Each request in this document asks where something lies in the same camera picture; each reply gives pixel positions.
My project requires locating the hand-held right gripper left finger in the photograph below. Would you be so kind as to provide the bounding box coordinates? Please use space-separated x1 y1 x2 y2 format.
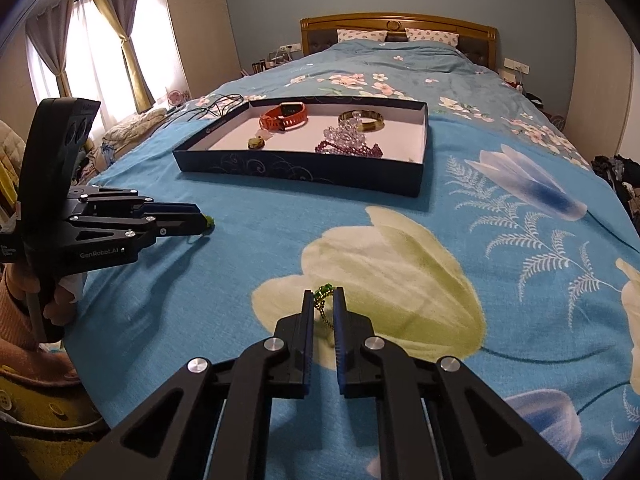
62 289 316 480

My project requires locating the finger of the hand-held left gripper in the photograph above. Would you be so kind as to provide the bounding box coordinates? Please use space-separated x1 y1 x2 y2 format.
67 186 202 218
69 210 209 250

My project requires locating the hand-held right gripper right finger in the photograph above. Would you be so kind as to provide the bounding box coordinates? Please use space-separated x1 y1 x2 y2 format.
334 286 583 480

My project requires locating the green gold necklace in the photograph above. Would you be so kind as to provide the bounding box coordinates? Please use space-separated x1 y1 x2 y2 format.
314 284 337 334

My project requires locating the dark blue shallow box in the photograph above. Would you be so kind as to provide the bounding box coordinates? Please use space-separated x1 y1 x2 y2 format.
172 96 430 198

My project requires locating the purple beaded bracelet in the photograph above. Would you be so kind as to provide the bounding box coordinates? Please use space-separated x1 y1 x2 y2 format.
315 141 383 159

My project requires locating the clear crystal bracelet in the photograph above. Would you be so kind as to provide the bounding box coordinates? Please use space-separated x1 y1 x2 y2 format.
322 112 368 153

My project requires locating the person's left forearm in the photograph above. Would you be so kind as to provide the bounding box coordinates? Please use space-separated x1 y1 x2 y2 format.
0 270 81 392

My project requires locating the person's left hand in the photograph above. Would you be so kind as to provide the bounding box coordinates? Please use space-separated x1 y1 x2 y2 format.
41 272 85 327

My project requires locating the bright blue tulip blanket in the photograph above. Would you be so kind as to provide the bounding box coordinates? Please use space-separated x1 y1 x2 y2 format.
62 95 640 480

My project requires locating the beige folded quilt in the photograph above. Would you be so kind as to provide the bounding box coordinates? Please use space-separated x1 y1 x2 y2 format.
102 107 171 144

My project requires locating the white sheer curtain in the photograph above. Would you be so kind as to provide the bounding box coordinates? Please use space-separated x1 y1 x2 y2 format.
32 0 141 111

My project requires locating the grey curtain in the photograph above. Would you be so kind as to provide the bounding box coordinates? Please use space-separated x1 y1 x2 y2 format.
25 0 76 106

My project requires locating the olive curtain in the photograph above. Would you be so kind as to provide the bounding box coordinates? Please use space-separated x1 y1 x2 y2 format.
90 0 153 113

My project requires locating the orange smartwatch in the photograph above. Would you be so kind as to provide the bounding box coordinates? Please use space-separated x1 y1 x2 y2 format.
258 102 308 132

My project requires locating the row of cosmetic bottles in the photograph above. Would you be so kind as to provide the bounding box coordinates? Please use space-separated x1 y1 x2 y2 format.
242 57 291 77

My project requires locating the amber bangle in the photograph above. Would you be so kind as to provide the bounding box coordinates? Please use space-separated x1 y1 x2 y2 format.
338 109 385 132

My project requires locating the yellow garment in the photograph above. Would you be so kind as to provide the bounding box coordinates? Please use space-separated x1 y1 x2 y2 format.
0 370 108 461

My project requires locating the floral print pillow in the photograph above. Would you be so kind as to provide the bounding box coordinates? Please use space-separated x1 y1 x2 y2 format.
405 28 459 47
337 29 388 44

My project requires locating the teal blossom print duvet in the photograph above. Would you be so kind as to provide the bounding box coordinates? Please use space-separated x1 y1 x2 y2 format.
165 40 596 171

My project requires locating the wooden headboard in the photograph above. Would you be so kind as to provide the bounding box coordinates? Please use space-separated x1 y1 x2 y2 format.
300 13 498 68

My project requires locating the pile of dark clothes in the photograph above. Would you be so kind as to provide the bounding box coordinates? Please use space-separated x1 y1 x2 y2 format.
591 154 640 231

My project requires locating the beige wardrobe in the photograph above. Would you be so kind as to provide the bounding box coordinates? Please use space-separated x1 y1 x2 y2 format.
569 0 640 161

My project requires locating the black cable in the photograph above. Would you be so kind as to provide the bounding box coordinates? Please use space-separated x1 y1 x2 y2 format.
177 92 246 122

